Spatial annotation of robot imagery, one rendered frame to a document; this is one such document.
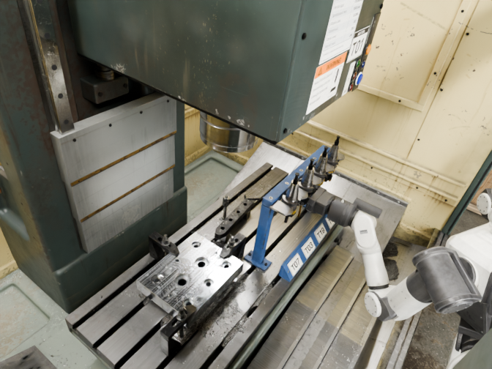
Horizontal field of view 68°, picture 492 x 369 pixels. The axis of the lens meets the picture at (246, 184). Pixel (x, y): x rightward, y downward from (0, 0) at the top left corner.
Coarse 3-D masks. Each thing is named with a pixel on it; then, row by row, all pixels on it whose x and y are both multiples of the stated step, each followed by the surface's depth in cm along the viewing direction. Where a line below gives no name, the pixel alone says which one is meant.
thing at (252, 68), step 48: (96, 0) 85; (144, 0) 76; (192, 0) 70; (240, 0) 64; (288, 0) 59; (96, 48) 94; (144, 48) 83; (192, 48) 75; (240, 48) 68; (288, 48) 63; (192, 96) 81; (240, 96) 73; (288, 96) 68; (336, 96) 92
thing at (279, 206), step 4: (272, 204) 122; (276, 204) 122; (280, 204) 123; (284, 204) 123; (272, 208) 121; (276, 208) 121; (280, 208) 121; (284, 208) 121; (288, 208) 122; (292, 208) 122; (280, 212) 120; (284, 212) 120; (288, 212) 120; (292, 212) 121
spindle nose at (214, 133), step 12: (204, 120) 90; (216, 120) 87; (204, 132) 91; (216, 132) 89; (228, 132) 88; (240, 132) 88; (216, 144) 91; (228, 144) 90; (240, 144) 91; (252, 144) 94
